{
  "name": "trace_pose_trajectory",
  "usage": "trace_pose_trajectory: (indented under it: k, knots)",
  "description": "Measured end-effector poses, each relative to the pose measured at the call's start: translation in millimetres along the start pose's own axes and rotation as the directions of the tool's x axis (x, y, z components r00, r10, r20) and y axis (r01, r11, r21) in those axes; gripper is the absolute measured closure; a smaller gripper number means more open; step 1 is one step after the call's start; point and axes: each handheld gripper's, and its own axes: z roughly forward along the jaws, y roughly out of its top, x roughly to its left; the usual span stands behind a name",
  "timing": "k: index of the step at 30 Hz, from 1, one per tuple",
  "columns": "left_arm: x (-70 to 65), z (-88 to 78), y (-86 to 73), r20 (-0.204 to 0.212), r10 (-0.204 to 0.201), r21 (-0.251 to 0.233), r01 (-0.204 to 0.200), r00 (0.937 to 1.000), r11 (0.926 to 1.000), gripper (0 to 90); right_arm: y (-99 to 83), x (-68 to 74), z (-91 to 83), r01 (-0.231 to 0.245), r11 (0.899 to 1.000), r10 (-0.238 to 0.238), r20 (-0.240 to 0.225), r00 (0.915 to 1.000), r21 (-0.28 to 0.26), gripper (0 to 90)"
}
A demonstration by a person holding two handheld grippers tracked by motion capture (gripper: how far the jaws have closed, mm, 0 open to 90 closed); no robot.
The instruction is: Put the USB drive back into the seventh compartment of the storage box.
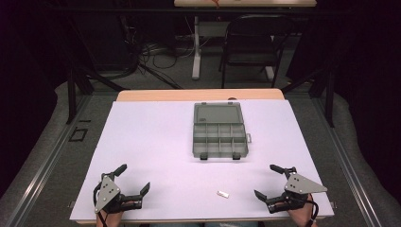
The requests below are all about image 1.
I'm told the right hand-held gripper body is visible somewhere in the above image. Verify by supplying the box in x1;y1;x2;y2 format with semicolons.
266;166;328;215

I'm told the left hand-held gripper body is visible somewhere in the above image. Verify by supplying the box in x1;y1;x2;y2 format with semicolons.
93;172;145;216

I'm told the grey plastic organizer box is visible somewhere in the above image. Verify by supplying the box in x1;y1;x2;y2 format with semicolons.
191;101;253;161

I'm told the person's left hand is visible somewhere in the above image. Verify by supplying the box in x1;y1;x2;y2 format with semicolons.
96;209;125;227

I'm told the person's right hand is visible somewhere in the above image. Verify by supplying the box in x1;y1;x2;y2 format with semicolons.
285;193;318;227

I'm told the white table mat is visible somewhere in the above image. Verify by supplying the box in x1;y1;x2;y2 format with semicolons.
69;99;335;221

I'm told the black metal stand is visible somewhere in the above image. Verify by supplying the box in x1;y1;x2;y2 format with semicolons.
279;66;337;129
64;61;131;126

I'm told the black folding chair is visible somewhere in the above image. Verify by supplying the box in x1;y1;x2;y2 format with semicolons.
218;13;296;90

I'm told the wooden table with white legs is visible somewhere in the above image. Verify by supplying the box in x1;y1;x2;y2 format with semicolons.
173;0;318;81

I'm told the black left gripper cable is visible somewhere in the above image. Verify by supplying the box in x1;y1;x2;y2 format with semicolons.
93;184;109;227

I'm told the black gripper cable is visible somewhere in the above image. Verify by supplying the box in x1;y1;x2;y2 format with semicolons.
93;184;109;227
302;198;320;227

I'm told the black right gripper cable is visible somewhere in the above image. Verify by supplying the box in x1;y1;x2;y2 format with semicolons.
302;198;320;227

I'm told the metal floor rail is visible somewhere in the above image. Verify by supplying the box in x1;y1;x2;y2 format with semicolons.
311;96;384;227
4;94;93;227

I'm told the bundle of floor cables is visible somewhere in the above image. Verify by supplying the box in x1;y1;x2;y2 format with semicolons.
124;39;198;91

